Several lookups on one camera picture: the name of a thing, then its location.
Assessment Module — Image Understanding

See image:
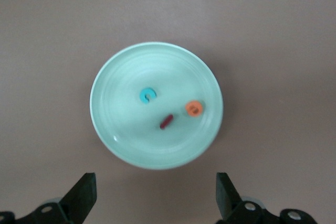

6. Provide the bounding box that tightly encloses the brown table cover sheet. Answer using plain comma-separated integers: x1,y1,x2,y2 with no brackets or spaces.
0,0,336,224

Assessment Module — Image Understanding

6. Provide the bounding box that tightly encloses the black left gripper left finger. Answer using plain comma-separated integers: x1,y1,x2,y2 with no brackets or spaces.
0,173,97,224

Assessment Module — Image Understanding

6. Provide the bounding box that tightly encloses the orange foam letter e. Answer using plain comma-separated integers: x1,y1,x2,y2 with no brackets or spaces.
185,100,203,117

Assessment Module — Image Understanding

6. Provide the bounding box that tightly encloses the teal foam letter c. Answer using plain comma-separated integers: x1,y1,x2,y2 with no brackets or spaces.
139,87,158,104

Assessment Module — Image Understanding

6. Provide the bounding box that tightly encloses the dark red straight foam letter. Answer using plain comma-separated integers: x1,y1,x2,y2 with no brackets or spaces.
159,113,174,130

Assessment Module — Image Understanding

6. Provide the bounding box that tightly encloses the green plate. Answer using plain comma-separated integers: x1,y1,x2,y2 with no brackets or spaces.
89,41,224,170

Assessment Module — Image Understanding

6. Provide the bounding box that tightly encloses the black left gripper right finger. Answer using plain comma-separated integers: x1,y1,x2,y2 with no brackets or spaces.
215,172,316,224

